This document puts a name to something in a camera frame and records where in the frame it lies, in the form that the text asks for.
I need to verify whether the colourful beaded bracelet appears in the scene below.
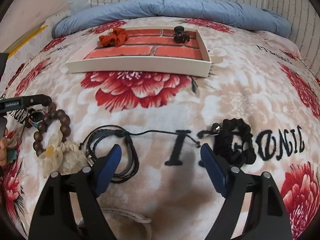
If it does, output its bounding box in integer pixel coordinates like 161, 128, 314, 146
24, 107, 46, 129

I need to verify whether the brown wooden bead bracelet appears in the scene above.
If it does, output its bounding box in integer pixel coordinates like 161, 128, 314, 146
32, 101, 72, 158

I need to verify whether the black braided cord necklace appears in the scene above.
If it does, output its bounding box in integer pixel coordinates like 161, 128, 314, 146
79, 125, 201, 183

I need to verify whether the black scrunchie with bell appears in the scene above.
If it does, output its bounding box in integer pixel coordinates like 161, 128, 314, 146
197, 118, 257, 167

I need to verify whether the orange fabric scrunchie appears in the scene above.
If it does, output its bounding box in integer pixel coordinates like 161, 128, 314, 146
99, 28, 129, 47

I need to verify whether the black hair claw clip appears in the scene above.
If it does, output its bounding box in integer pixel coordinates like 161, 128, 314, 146
174, 26, 190, 43

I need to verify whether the left hand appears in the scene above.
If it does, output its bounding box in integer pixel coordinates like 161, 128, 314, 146
0, 128, 8, 166

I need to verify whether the yellow tape strip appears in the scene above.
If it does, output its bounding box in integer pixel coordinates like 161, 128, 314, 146
6, 25, 48, 58

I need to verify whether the floral fleece blanket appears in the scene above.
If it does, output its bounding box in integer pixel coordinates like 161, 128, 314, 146
1, 17, 319, 239

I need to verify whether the white tray brick-pattern liner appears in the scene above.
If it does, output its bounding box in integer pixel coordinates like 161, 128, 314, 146
66, 26, 212, 77

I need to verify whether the rolled blue quilt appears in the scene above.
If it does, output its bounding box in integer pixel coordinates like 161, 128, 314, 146
52, 0, 291, 38

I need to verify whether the white strap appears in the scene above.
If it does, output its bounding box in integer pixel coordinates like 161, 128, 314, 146
102, 207, 153, 240

